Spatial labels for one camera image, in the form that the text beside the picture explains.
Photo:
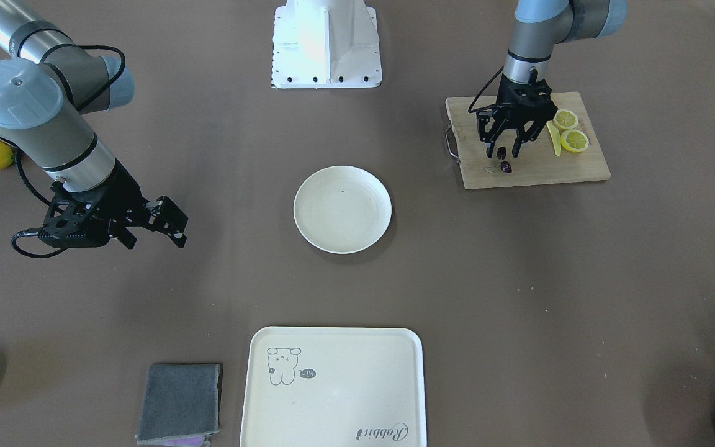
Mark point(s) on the lemon slice upper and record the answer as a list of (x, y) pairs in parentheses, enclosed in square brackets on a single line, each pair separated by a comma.
[(565, 119)]

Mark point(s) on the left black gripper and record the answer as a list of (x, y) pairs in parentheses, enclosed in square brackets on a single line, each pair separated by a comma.
[(510, 119)]

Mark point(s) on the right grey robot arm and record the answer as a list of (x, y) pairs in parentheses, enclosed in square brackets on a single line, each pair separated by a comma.
[(47, 85)]

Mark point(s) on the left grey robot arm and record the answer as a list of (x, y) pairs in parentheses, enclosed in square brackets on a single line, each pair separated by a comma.
[(542, 24)]

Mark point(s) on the lemon slice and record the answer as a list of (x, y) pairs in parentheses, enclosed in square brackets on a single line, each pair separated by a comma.
[(574, 140), (565, 119)]

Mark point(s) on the cream round plate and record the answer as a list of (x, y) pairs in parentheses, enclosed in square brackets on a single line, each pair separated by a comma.
[(342, 209)]

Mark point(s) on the cream rectangular tray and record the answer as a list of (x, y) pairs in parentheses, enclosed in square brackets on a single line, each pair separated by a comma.
[(334, 386)]

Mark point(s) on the yellow plastic knife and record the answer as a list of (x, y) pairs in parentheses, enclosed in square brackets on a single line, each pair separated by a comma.
[(555, 137)]

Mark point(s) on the wooden cutting board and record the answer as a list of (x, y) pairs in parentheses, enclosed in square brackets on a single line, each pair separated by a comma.
[(536, 164)]

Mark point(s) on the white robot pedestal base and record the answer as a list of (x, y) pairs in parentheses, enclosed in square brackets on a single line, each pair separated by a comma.
[(325, 44)]

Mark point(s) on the grey folded cloth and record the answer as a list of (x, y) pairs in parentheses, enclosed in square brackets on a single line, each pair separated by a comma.
[(180, 405)]

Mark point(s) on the lemon slice lower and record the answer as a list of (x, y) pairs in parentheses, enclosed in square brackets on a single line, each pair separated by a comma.
[(574, 140)]

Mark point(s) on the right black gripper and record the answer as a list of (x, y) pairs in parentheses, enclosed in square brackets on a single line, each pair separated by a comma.
[(123, 191)]

